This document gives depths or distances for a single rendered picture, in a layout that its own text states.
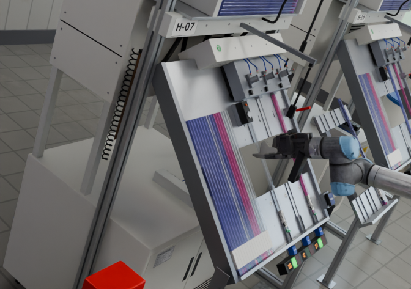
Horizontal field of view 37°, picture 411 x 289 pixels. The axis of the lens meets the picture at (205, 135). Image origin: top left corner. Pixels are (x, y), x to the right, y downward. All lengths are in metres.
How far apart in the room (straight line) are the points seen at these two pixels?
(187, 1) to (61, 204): 0.90
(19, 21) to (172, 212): 3.08
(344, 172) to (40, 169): 1.11
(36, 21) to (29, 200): 2.89
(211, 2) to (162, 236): 0.82
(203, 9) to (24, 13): 3.29
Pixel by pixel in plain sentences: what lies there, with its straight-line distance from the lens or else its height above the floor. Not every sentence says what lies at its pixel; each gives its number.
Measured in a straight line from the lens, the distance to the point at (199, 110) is 1.96.
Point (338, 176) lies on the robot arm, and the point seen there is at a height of 1.05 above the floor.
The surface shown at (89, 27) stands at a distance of 2.07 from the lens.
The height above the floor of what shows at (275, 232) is 0.76.
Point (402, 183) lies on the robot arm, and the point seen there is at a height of 1.09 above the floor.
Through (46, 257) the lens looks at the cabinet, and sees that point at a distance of 2.47.
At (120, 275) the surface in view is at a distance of 1.67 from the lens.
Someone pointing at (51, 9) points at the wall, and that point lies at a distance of 5.21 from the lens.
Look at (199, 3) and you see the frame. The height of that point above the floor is 1.41.
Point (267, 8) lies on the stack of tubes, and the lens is 2.18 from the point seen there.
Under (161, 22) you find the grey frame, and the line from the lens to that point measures 1.81.
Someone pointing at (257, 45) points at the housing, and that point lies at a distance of 2.23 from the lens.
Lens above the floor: 1.83
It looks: 24 degrees down
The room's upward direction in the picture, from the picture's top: 20 degrees clockwise
